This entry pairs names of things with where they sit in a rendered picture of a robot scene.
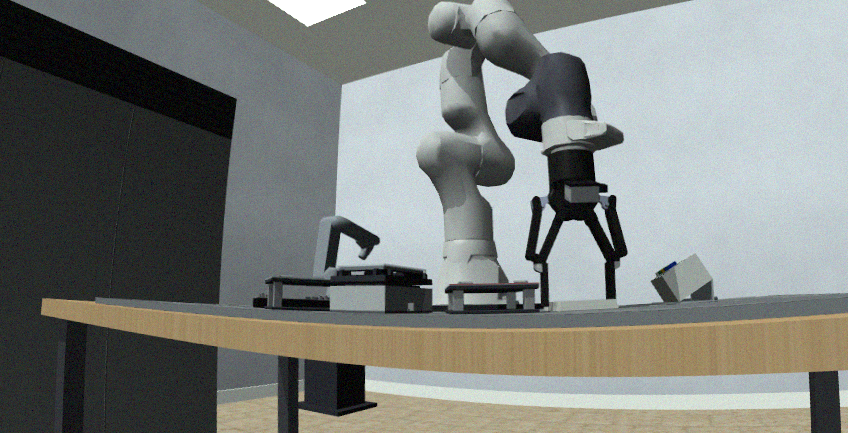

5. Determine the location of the white operator button panel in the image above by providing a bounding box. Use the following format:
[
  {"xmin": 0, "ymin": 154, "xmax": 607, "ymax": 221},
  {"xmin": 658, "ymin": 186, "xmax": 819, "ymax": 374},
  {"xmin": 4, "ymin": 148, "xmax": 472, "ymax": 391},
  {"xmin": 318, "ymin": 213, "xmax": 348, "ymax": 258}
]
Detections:
[{"xmin": 651, "ymin": 253, "xmax": 718, "ymax": 305}]

